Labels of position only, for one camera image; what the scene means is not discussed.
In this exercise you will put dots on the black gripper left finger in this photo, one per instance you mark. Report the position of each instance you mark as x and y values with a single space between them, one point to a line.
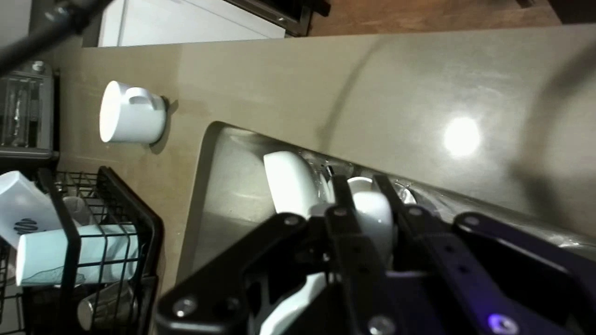
241 288

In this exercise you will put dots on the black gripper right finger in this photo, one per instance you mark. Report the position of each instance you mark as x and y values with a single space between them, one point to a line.
481 275

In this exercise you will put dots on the white cup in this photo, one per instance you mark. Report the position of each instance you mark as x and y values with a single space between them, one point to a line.
352 298
131 113

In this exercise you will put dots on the stainless steel sink basin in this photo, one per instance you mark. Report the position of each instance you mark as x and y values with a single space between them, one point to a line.
231 195

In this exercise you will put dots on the large white tilted plate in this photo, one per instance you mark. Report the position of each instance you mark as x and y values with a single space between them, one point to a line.
293 184

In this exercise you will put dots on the black wire dish rack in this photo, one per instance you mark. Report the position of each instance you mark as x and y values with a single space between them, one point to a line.
77 255

